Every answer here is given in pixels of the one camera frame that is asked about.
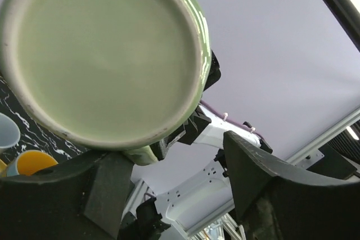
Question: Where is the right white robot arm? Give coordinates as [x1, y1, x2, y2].
[118, 101, 272, 239]

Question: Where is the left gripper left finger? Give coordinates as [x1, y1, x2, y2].
[1, 151, 134, 239]

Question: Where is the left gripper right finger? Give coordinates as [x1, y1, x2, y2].
[223, 131, 359, 239]

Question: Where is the orange rectangular tray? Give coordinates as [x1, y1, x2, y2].
[0, 160, 7, 177]

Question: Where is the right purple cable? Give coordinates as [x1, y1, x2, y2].
[199, 99, 259, 135]

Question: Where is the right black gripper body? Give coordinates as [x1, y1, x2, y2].
[153, 51, 221, 161]

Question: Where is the beige mug blue inside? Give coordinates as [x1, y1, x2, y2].
[2, 150, 58, 177]

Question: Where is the white footed mug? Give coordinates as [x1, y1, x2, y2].
[0, 113, 21, 153]

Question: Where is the light green mug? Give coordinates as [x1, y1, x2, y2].
[1, 0, 212, 166]

